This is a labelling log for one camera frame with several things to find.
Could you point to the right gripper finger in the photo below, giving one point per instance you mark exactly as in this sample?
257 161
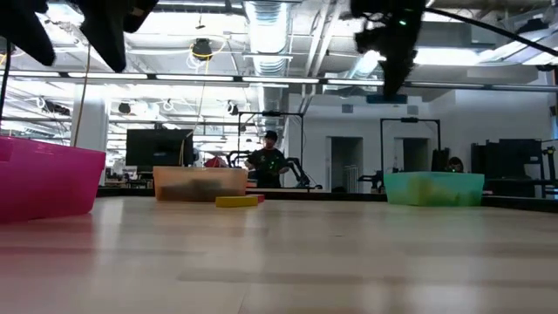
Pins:
397 74

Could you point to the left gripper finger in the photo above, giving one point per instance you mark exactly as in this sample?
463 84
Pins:
26 26
104 35

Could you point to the yellow block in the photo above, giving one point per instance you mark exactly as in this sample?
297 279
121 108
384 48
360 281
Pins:
236 201
425 192

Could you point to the red plastic bin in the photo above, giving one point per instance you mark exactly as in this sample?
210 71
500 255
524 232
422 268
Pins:
43 183

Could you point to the long red block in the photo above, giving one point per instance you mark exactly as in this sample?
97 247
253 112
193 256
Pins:
261 198

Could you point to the black background robot arm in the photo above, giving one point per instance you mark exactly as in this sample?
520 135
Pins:
370 179
235 157

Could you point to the black robot arm with green lights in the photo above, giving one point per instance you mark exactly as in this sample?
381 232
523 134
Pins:
301 173

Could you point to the white building column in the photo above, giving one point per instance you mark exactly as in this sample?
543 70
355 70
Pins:
89 118

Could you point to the person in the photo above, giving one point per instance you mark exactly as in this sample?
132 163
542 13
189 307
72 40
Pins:
454 165
268 165

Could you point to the black monitor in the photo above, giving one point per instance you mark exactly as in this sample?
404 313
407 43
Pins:
148 146

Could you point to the teal translucent plastic bin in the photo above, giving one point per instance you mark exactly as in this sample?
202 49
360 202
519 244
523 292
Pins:
471 188

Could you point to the black equipment rack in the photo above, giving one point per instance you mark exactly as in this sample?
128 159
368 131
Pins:
514 161

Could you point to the orange translucent plastic bin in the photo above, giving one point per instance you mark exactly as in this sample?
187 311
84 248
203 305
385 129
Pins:
174 174

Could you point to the red rounded background object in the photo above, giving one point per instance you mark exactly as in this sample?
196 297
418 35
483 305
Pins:
215 162

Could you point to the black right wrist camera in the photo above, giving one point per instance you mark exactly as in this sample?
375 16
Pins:
368 41

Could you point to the black robot station frame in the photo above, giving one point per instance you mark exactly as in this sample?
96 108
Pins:
302 131
410 119

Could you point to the black aluminium table frame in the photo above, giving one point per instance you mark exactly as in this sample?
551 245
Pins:
331 196

